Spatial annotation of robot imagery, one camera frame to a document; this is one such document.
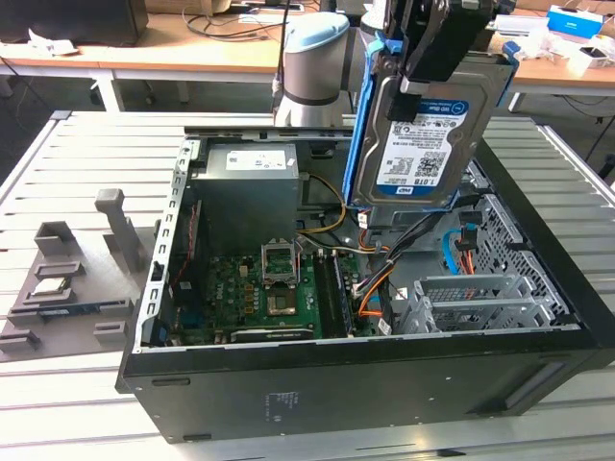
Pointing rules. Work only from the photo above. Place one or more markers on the silver CPU chip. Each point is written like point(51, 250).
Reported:
point(50, 286)

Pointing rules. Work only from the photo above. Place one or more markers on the long wooden desk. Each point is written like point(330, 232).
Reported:
point(202, 60)

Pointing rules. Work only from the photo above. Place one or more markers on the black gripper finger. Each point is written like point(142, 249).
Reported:
point(403, 103)

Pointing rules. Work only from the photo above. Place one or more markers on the black RAM slot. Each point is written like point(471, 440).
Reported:
point(343, 298)
point(327, 298)

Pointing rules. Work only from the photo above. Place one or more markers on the black open PC case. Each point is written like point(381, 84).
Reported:
point(336, 384)

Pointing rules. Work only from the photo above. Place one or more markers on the green motherboard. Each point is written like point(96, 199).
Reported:
point(230, 293)

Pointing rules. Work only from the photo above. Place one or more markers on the flat white paper box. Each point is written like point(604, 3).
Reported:
point(511, 25)

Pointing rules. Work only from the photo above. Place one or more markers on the gray parts rack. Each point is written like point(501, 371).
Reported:
point(72, 331)

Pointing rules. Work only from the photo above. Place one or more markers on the silver metal drive cage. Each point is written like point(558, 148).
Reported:
point(480, 293)

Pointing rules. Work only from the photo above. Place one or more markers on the large black box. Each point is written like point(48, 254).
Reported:
point(86, 21)

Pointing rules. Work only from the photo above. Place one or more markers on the hard disk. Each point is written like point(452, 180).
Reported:
point(423, 158)

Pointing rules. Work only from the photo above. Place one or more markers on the metal disk bay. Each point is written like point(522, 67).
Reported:
point(379, 225)

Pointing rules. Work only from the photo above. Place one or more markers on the black graphics card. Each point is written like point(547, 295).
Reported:
point(269, 334)

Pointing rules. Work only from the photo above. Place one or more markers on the white crumpled paper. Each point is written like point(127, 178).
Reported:
point(53, 43)

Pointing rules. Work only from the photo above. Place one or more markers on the small white box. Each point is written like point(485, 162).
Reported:
point(591, 57)

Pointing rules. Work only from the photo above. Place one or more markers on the blue and white carton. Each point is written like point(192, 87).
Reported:
point(574, 19)

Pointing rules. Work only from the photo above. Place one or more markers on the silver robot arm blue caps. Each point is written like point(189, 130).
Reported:
point(312, 72)

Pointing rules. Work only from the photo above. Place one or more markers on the RAM stick blue label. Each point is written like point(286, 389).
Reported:
point(65, 311)

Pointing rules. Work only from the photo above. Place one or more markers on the CPU socket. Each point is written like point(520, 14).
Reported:
point(282, 302)

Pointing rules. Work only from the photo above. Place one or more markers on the gray power supply unit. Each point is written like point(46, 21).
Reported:
point(245, 192)

